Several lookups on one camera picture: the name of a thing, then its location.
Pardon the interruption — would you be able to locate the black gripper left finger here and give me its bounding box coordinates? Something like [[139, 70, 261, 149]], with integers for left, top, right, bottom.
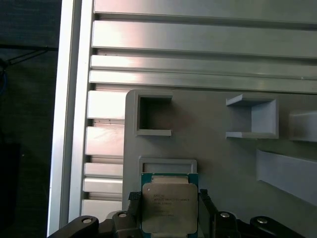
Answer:
[[47, 190, 143, 238]]

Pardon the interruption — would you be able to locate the grey plastic parts rack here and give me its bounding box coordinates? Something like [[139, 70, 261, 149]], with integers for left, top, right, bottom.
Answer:
[[122, 89, 317, 238]]

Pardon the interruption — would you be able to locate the silver CPU with green edge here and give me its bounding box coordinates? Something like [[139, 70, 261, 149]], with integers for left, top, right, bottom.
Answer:
[[140, 172, 200, 236]]

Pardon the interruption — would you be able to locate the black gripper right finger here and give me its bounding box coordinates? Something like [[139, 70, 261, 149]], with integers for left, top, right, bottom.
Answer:
[[199, 189, 299, 238]]

